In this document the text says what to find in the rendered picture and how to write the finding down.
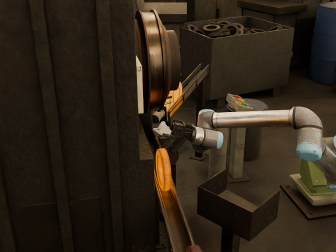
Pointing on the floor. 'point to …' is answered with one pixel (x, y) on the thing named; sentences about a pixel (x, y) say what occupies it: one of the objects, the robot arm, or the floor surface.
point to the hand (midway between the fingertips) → (154, 131)
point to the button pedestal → (237, 144)
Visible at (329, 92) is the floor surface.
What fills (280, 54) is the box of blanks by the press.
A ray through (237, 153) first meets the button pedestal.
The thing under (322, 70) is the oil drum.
